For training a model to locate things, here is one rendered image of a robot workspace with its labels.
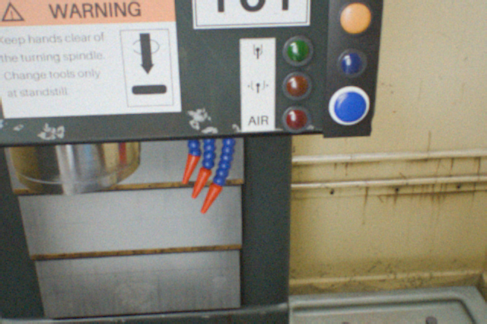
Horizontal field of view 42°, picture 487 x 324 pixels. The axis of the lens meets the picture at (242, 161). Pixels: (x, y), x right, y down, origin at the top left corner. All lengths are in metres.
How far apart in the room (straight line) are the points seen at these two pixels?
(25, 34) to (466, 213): 1.62
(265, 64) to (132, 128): 0.13
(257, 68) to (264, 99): 0.03
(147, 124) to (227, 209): 0.79
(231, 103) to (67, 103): 0.14
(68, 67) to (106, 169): 0.22
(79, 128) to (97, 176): 0.18
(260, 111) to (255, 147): 0.76
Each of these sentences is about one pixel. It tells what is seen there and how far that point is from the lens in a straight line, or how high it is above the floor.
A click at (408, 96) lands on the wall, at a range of 1.75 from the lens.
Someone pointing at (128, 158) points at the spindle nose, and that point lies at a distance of 0.77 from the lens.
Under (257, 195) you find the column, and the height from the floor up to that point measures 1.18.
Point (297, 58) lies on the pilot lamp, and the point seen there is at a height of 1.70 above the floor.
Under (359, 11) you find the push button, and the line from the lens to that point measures 0.55.
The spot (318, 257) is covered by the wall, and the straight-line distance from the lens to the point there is 1.94.
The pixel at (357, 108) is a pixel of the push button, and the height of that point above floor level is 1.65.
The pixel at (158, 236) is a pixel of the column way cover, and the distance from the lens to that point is 1.39.
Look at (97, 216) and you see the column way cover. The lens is 1.37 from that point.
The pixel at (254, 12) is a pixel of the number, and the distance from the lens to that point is 0.54.
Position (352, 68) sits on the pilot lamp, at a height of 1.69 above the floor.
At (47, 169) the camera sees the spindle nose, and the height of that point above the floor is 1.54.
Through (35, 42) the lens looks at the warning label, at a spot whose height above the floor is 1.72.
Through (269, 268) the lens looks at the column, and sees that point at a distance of 1.50.
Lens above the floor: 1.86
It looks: 26 degrees down
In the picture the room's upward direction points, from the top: 1 degrees counter-clockwise
